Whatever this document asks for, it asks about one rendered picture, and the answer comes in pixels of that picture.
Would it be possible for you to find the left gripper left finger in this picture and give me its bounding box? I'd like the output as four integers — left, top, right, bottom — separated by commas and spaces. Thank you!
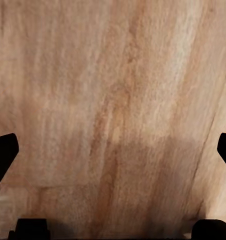
0, 133, 19, 182

